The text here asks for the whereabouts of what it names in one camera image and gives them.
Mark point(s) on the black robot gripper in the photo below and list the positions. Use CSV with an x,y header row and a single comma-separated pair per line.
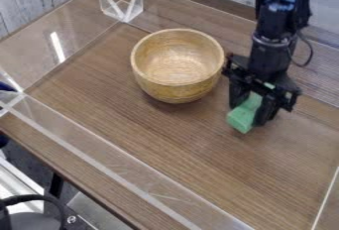
x,y
243,81

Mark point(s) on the green rectangular block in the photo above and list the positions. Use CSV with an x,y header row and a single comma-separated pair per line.
x,y
240,117

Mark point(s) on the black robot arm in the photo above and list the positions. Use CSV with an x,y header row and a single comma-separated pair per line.
x,y
280,20

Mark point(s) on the brown wooden bowl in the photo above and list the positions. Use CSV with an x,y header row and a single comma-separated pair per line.
x,y
176,64

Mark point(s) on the clear acrylic front barrier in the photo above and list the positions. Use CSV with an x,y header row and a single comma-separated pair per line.
x,y
104,121

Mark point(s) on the black table leg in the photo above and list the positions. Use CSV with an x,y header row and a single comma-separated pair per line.
x,y
56,186

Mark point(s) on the clear acrylic corner bracket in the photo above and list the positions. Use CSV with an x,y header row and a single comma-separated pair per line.
x,y
122,10

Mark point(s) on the grey metal base plate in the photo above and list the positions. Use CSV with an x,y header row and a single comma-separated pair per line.
x,y
75,222

